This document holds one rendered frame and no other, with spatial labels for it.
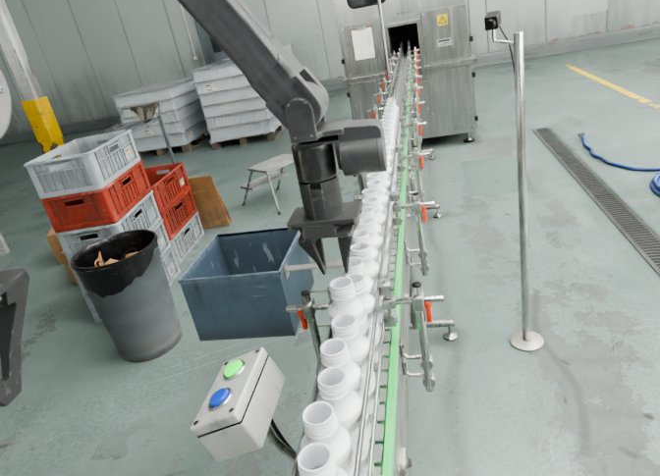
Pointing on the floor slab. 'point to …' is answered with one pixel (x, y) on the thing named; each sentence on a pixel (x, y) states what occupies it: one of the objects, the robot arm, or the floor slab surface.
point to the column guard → (43, 124)
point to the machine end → (446, 42)
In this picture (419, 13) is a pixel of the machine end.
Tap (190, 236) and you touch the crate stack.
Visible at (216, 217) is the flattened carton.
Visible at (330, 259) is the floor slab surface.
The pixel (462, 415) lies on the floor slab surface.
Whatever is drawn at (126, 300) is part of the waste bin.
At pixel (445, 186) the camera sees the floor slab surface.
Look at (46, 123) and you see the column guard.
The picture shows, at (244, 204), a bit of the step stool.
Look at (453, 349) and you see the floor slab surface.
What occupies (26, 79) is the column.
